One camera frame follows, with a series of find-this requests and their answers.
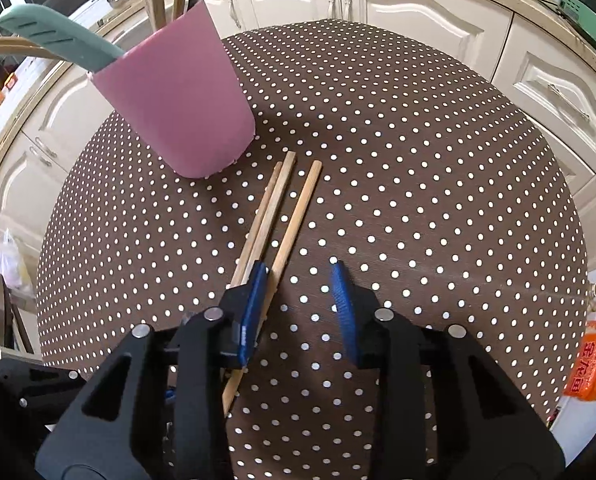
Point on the brown wooden chair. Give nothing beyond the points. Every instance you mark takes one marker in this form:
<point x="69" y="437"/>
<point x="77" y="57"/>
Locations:
<point x="2" y="310"/>

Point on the white plastic bag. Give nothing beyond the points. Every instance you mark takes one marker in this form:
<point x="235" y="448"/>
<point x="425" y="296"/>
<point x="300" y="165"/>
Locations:
<point x="5" y="260"/>

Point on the orange snack packet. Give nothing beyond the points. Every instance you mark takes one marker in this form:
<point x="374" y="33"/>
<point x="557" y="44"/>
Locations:
<point x="593" y="360"/>

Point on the cream kitchen cabinets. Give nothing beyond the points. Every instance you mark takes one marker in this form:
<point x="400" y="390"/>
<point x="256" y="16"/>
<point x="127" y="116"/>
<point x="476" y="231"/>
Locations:
<point x="418" y="5"/>

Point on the teal slotted spatula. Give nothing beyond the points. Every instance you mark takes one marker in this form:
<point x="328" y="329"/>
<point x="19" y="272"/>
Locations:
<point x="52" y="32"/>

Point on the pink plastic cup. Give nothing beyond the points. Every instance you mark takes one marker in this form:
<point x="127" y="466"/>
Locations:
<point x="177" y="105"/>

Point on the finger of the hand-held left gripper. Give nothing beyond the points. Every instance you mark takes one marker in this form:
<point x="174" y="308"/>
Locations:
<point x="42" y="380"/>

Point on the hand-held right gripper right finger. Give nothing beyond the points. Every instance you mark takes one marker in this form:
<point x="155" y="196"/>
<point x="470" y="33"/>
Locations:
<point x="343" y="305"/>

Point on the brown polka-dot tablecloth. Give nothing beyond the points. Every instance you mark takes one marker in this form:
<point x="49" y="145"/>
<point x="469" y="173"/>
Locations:
<point x="428" y="185"/>

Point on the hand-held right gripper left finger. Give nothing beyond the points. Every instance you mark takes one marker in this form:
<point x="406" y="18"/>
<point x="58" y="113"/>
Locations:
<point x="255" y="305"/>

